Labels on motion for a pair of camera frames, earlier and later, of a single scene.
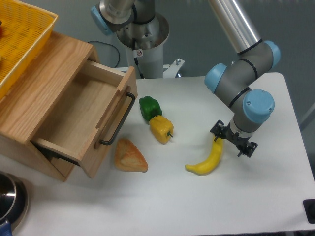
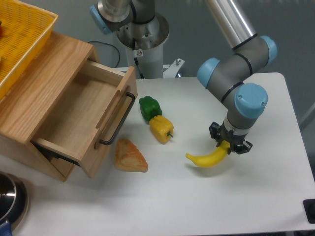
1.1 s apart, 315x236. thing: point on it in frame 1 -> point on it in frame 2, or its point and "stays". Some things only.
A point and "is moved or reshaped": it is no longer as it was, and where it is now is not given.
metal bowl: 14,200 stays
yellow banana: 212,162 is moved or reshaped
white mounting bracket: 172,69 stays
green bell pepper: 149,107 stays
